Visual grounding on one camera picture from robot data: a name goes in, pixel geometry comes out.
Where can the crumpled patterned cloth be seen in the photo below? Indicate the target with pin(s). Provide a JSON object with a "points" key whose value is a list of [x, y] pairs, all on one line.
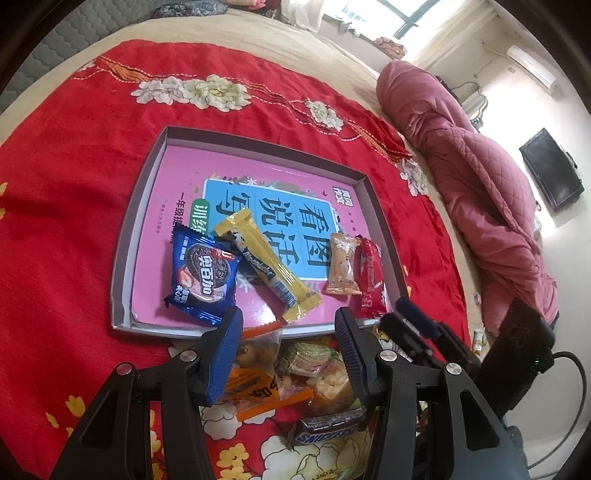
{"points": [[390, 46]]}

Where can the small yellow green packet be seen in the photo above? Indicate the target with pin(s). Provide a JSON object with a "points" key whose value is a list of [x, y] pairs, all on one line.
{"points": [[480, 342]]}

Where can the window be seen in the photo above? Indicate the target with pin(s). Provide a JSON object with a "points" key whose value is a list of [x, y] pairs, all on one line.
{"points": [[415, 14]]}

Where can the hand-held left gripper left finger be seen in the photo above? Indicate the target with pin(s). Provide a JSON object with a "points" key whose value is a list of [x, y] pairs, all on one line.
{"points": [[224, 360]]}

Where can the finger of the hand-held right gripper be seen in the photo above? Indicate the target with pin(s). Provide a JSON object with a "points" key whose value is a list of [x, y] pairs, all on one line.
{"points": [[404, 339], [418, 318]]}

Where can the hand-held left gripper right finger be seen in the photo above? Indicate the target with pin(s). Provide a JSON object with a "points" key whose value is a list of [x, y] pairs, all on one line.
{"points": [[353, 360]]}

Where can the blue patterned cloth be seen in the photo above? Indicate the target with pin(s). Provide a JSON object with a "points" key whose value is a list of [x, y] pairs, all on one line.
{"points": [[189, 7]]}

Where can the grey padded headboard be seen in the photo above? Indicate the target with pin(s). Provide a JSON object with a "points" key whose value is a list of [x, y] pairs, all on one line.
{"points": [[55, 41]]}

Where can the blue cookie packet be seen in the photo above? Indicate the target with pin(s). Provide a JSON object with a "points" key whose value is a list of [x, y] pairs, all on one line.
{"points": [[203, 272]]}

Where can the red floral blanket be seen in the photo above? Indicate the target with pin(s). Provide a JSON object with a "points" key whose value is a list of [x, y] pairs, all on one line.
{"points": [[69, 207]]}

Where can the yellow wafer bar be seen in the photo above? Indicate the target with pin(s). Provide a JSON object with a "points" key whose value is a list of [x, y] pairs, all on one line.
{"points": [[263, 258]]}

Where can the brown chocolate bar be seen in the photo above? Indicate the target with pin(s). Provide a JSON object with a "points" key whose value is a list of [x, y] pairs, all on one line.
{"points": [[323, 429]]}

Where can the black television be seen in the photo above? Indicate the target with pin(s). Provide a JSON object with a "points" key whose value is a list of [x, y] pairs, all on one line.
{"points": [[551, 170]]}

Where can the pink book with blue label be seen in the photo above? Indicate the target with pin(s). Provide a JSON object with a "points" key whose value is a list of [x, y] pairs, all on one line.
{"points": [[184, 175]]}

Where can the clear biscuit packet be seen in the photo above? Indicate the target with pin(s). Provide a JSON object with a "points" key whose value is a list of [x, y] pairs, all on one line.
{"points": [[304, 357]]}

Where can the white sheer curtain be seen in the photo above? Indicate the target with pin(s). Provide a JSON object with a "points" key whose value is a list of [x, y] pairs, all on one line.
{"points": [[304, 14]]}

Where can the puffed corn snack packet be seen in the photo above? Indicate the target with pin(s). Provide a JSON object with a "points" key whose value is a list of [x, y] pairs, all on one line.
{"points": [[323, 387]]}

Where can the white air conditioner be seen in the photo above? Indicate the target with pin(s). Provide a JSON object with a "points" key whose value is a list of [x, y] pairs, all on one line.
{"points": [[533, 64]]}

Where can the pile of folded clothes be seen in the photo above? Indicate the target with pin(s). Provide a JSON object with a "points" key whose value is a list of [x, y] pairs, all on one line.
{"points": [[261, 3]]}

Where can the beige cake packet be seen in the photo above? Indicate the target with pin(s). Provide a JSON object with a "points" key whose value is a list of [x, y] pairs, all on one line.
{"points": [[341, 267]]}

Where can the pink quilt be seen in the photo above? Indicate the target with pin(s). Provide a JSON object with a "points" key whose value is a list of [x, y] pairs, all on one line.
{"points": [[471, 175]]}

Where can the small pink white packet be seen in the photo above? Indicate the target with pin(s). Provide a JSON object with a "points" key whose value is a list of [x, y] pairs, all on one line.
{"points": [[477, 300]]}

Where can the orange snack packet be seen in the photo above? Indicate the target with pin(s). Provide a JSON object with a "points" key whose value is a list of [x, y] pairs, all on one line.
{"points": [[258, 392]]}

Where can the red snack packet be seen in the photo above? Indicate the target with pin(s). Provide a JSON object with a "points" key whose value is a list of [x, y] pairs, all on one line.
{"points": [[371, 277]]}

